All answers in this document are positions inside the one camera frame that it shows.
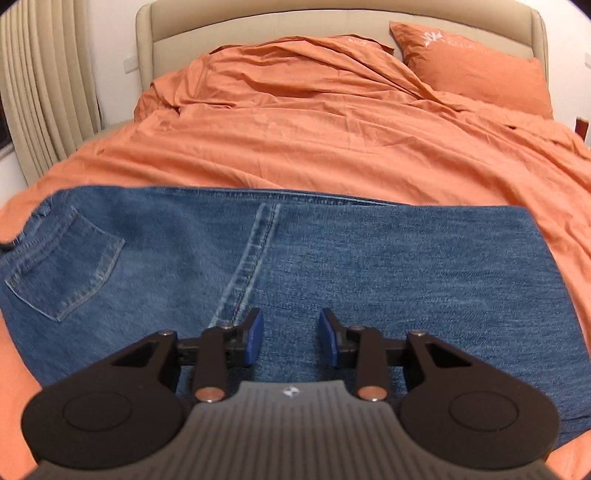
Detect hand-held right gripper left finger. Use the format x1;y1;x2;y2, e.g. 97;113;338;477
110;308;265;404

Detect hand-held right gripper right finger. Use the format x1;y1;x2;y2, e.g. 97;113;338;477
317;308;477;403

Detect blue denim pants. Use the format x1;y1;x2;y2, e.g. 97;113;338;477
0;185;591;450

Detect orange duvet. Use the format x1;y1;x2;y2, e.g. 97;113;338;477
0;36;591;480

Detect orange pillow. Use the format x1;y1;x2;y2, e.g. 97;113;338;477
389;21;554;120
339;36;396;54

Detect beige upholstered bed headboard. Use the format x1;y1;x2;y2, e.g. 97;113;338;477
135;0;548;123

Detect beige pleated curtain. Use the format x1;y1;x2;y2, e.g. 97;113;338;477
0;2;103;188

